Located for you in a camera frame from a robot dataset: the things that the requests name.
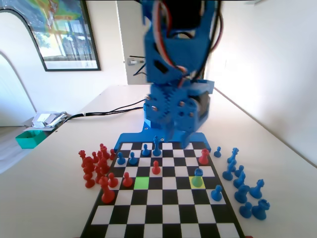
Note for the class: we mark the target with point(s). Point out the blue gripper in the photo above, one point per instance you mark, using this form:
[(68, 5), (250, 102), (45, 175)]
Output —
[(173, 109)]

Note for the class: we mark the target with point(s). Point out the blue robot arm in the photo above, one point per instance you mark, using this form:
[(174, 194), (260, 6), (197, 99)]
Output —
[(173, 49)]

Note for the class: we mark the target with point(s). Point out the blue tall piece back row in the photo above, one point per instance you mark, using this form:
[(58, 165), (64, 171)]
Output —
[(155, 148)]

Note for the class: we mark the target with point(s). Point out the blue chess pawn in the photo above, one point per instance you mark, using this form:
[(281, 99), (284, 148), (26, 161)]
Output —
[(132, 160), (239, 172), (246, 212), (120, 160), (217, 194), (217, 153), (145, 151)]

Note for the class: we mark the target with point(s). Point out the blue plastic chess queen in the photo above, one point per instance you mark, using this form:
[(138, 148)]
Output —
[(234, 155)]

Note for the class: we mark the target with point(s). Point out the blue chess bishop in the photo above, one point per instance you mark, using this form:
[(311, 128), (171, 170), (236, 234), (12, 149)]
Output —
[(228, 173), (239, 182)]

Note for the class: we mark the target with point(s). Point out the blue chess rook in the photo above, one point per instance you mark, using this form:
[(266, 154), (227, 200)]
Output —
[(260, 212)]

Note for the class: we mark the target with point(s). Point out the black and white chessboard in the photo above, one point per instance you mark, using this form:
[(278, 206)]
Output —
[(161, 210)]

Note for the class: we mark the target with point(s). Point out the black framed poster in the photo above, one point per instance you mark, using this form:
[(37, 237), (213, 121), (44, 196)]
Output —
[(67, 37)]

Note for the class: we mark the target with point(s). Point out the green plastic box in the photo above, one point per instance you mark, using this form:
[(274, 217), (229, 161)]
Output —
[(28, 140)]

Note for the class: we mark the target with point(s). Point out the large white arched panel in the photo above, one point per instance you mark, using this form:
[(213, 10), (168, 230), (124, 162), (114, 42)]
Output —
[(12, 29)]

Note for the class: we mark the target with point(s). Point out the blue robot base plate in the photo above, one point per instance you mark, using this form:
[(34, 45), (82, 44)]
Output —
[(128, 138)]

